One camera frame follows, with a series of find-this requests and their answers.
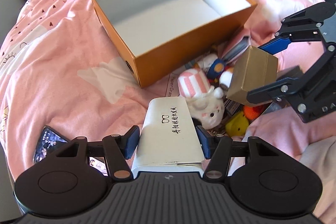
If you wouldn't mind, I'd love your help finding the white bunny plush striped hat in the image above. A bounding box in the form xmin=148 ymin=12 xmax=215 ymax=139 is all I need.
xmin=178 ymin=68 xmax=225 ymax=130

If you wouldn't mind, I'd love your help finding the gold small box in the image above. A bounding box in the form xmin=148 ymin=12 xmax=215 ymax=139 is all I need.
xmin=226 ymin=46 xmax=278 ymax=107

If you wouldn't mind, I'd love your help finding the white glasses case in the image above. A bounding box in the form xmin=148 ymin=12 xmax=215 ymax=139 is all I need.
xmin=131 ymin=97 xmax=205 ymax=177

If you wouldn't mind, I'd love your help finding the blue sailor dog plush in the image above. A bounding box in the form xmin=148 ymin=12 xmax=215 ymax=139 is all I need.
xmin=197 ymin=53 xmax=233 ymax=89

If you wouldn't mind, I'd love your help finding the yellow duck toy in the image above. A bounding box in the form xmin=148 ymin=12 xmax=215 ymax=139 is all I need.
xmin=225 ymin=111 xmax=249 ymax=137

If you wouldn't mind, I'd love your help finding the orange crochet carrot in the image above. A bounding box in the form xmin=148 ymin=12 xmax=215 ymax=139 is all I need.
xmin=243 ymin=105 xmax=268 ymax=121

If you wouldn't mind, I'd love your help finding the black smartphone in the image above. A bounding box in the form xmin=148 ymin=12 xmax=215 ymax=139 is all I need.
xmin=33 ymin=126 xmax=70 ymax=164

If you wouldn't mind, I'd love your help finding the dark card deck box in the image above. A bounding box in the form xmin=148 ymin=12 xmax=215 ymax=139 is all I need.
xmin=222 ymin=36 xmax=251 ymax=64

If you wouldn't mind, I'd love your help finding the pink patterned duvet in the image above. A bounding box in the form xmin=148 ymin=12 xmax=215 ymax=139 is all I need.
xmin=0 ymin=0 xmax=336 ymax=224

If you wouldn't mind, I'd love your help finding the orange cardboard box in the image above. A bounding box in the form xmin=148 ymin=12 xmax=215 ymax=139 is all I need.
xmin=92 ymin=0 xmax=256 ymax=88

